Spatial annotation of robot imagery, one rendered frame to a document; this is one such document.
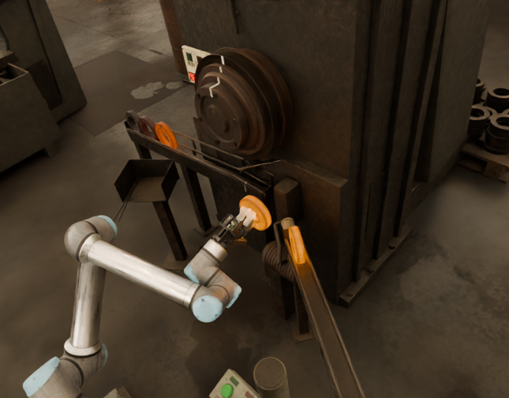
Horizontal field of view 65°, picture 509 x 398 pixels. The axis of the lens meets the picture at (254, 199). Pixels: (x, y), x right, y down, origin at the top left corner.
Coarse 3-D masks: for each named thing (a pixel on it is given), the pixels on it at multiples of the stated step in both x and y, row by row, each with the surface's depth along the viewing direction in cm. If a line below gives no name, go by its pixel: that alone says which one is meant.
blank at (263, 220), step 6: (246, 198) 158; (252, 198) 157; (240, 204) 163; (246, 204) 159; (252, 204) 156; (258, 204) 155; (258, 210) 155; (264, 210) 155; (258, 216) 158; (264, 216) 155; (270, 216) 157; (258, 222) 161; (264, 222) 157; (270, 222) 158; (258, 228) 164; (264, 228) 160
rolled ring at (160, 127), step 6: (156, 126) 237; (162, 126) 231; (168, 126) 231; (156, 132) 242; (162, 132) 242; (168, 132) 230; (162, 138) 243; (168, 138) 233; (174, 138) 232; (168, 144) 243; (174, 144) 234
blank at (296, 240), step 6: (294, 228) 159; (294, 234) 157; (300, 234) 157; (294, 240) 155; (300, 240) 155; (294, 246) 157; (300, 246) 155; (294, 252) 164; (300, 252) 155; (294, 258) 166; (300, 258) 156
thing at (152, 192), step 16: (128, 160) 218; (144, 160) 217; (160, 160) 215; (128, 176) 218; (144, 176) 226; (160, 176) 224; (176, 176) 218; (128, 192) 219; (144, 192) 216; (160, 192) 213; (160, 208) 223; (176, 240) 241; (176, 256) 252; (192, 256) 256
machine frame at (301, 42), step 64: (192, 0) 169; (256, 0) 143; (320, 0) 124; (384, 0) 120; (320, 64) 138; (384, 64) 143; (320, 128) 157; (384, 128) 166; (320, 192) 171; (384, 192) 192; (320, 256) 201; (384, 256) 230
